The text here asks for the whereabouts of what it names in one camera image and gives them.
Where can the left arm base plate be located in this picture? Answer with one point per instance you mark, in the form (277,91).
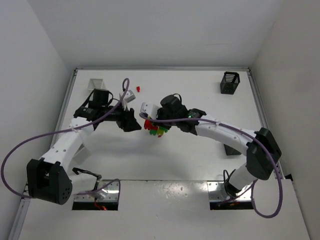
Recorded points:
(109,193)

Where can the lego brick cluster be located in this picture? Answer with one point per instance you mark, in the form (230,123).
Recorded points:
(153,129)

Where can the black slotted container far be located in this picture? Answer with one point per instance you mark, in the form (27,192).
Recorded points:
(229,82)

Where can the white slotted container near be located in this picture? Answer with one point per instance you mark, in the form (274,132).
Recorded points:
(81,155)

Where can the black slotted container near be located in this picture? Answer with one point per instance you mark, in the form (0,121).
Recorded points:
(229,151)

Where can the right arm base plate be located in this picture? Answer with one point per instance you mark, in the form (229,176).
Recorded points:
(216,194)

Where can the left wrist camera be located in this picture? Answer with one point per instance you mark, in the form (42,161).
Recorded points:
(129,97)

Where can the white slotted container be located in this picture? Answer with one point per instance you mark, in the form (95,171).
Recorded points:
(96,83)
(81,155)

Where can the white front platform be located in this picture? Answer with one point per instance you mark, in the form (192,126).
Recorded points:
(161,210)

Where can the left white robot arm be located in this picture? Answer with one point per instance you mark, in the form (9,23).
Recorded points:
(52,178)

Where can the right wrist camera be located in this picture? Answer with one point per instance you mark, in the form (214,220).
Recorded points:
(150,110)

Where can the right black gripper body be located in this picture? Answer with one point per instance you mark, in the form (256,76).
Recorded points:
(160,122)

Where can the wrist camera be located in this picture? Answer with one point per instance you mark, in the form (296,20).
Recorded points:
(129,97)
(150,110)

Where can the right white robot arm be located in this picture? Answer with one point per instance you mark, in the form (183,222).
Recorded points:
(259,147)

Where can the black slotted container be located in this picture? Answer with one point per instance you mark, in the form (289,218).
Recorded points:
(229,151)
(229,82)

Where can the white slotted container far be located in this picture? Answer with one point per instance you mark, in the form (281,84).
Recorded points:
(96,83)

